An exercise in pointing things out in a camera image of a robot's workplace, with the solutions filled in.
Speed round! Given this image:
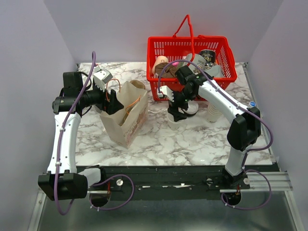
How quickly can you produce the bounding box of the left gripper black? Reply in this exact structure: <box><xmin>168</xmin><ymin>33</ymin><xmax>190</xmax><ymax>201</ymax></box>
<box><xmin>79</xmin><ymin>80</ymin><xmax>124</xmax><ymax>115</ymax></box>

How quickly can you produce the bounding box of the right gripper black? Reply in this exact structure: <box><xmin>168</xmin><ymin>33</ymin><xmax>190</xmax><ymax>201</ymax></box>
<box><xmin>167</xmin><ymin>88</ymin><xmax>195</xmax><ymax>122</ymax></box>

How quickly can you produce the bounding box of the stack of white lids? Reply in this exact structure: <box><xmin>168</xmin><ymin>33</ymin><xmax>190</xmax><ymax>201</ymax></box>
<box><xmin>182</xmin><ymin>101</ymin><xmax>199</xmax><ymax>117</ymax></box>

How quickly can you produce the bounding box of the white paper takeout bag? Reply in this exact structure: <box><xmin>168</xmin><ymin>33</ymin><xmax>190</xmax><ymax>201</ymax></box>
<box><xmin>100</xmin><ymin>81</ymin><xmax>148</xmax><ymax>148</ymax></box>

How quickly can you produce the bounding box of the stack of white paper cups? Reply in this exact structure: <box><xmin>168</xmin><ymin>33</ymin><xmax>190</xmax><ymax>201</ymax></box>
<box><xmin>206</xmin><ymin>103</ymin><xmax>222</xmax><ymax>123</ymax></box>

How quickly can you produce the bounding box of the single white paper cup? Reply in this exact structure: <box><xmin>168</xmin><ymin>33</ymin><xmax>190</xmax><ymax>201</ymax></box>
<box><xmin>167</xmin><ymin>113</ymin><xmax>182</xmax><ymax>130</ymax></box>

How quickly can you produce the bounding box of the brown cardboard cup carrier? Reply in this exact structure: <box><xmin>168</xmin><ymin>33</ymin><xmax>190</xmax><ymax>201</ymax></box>
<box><xmin>130</xmin><ymin>80</ymin><xmax>145</xmax><ymax>89</ymax></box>

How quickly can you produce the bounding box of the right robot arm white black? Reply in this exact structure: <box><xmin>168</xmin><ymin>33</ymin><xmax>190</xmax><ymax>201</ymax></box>
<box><xmin>159</xmin><ymin>65</ymin><xmax>261</xmax><ymax>189</ymax></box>

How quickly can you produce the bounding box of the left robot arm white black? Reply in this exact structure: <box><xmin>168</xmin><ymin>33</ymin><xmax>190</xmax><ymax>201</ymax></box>
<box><xmin>38</xmin><ymin>70</ymin><xmax>124</xmax><ymax>201</ymax></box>

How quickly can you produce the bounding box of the brown fabric scrunchie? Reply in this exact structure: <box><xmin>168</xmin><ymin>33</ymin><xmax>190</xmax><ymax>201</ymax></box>
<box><xmin>154</xmin><ymin>63</ymin><xmax>178</xmax><ymax>78</ymax></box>

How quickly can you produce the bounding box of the grey pouch in basket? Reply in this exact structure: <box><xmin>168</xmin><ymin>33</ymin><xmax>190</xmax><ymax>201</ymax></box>
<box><xmin>204</xmin><ymin>65</ymin><xmax>224</xmax><ymax>78</ymax></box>

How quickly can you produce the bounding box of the beige cup in basket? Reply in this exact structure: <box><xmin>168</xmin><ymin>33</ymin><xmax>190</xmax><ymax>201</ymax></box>
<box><xmin>152</xmin><ymin>55</ymin><xmax>169</xmax><ymax>75</ymax></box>

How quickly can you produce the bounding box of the grey printed cup in basket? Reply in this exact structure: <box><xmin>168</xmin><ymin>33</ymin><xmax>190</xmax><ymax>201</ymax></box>
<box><xmin>185</xmin><ymin>53</ymin><xmax>205</xmax><ymax>74</ymax></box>

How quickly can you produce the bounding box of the red plastic shopping basket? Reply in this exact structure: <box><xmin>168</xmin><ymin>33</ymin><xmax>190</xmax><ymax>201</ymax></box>
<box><xmin>145</xmin><ymin>14</ymin><xmax>238</xmax><ymax>101</ymax></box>

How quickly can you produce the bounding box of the black printed cup in basket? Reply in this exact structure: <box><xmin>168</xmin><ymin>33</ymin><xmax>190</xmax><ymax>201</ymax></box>
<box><xmin>199</xmin><ymin>49</ymin><xmax>216</xmax><ymax>68</ymax></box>

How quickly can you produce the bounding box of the clear plastic water bottle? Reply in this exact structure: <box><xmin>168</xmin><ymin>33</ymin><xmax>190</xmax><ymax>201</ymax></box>
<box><xmin>247</xmin><ymin>102</ymin><xmax>256</xmax><ymax>111</ymax></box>

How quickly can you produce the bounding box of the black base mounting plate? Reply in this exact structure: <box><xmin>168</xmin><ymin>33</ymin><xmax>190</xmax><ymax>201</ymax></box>
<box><xmin>74</xmin><ymin>165</ymin><xmax>251</xmax><ymax>201</ymax></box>

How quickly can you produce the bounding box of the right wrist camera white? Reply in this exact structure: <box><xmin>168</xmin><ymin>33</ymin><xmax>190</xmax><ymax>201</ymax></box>
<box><xmin>157</xmin><ymin>86</ymin><xmax>174</xmax><ymax>102</ymax></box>

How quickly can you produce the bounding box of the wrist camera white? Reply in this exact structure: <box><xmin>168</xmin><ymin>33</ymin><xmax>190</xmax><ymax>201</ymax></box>
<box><xmin>157</xmin><ymin>86</ymin><xmax>174</xmax><ymax>102</ymax></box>
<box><xmin>92</xmin><ymin>66</ymin><xmax>113</xmax><ymax>91</ymax></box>

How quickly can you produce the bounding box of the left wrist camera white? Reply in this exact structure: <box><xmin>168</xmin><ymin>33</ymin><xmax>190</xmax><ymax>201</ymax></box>
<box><xmin>92</xmin><ymin>66</ymin><xmax>113</xmax><ymax>91</ymax></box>

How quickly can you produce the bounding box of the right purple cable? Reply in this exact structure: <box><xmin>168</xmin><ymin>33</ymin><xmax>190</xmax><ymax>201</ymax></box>
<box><xmin>157</xmin><ymin>60</ymin><xmax>274</xmax><ymax>210</ymax></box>

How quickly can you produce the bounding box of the purple cable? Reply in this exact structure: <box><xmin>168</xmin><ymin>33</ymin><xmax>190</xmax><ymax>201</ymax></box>
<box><xmin>157</xmin><ymin>60</ymin><xmax>274</xmax><ymax>210</ymax></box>
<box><xmin>53</xmin><ymin>51</ymin><xmax>135</xmax><ymax>215</ymax></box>

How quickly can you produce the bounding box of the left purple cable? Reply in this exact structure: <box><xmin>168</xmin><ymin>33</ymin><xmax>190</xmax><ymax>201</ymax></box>
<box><xmin>53</xmin><ymin>51</ymin><xmax>135</xmax><ymax>215</ymax></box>

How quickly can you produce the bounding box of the aluminium rail frame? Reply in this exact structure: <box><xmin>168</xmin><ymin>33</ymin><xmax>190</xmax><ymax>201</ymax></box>
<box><xmin>28</xmin><ymin>165</ymin><xmax>305</xmax><ymax>231</ymax></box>

